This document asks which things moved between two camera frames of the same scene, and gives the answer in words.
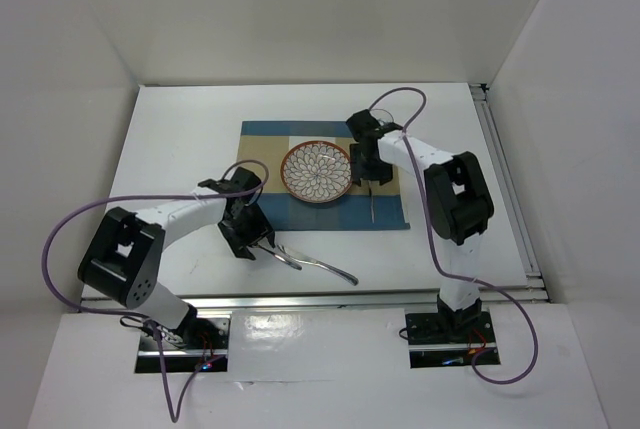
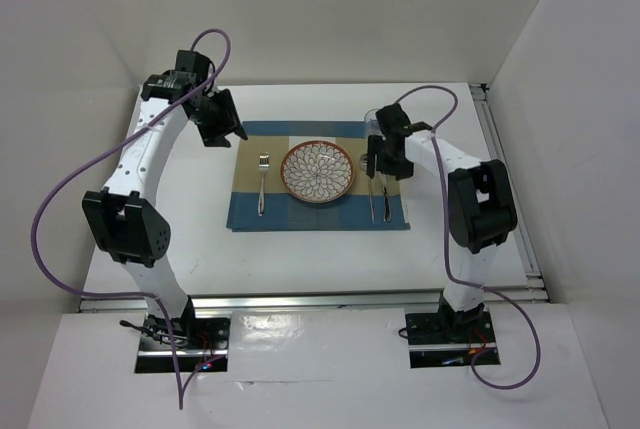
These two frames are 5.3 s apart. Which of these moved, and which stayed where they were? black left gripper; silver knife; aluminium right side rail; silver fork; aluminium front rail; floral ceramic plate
Moved: silver knife; silver fork; black left gripper
Stayed: aluminium right side rail; floral ceramic plate; aluminium front rail
